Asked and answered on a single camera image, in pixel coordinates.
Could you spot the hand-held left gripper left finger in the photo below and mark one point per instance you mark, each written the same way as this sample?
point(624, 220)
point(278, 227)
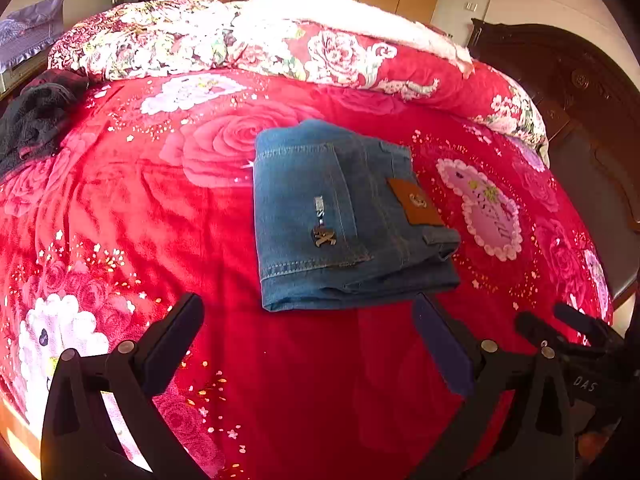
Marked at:
point(175, 340)

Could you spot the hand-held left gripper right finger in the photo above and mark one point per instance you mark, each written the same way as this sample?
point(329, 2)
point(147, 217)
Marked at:
point(440, 345)

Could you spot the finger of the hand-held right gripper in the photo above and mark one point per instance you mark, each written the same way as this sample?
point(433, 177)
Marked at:
point(585, 325)
point(535, 330)

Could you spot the blue denim pants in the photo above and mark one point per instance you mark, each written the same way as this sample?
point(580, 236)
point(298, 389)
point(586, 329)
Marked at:
point(300, 200)

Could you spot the red rose print blanket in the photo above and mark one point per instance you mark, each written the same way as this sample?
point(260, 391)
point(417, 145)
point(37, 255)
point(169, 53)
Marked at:
point(150, 220)

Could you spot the dark wooden headboard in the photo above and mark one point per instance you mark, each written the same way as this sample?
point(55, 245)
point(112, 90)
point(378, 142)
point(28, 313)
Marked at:
point(590, 125)

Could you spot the dark cloth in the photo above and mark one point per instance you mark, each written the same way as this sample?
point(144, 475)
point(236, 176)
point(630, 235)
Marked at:
point(35, 115)

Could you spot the floral quilt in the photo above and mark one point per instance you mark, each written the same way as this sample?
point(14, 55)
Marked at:
point(340, 55)

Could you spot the purple storage box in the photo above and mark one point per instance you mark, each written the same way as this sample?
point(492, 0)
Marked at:
point(30, 35)

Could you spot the white fleece blanket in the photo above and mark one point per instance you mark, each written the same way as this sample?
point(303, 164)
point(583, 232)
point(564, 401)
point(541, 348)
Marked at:
point(350, 7)

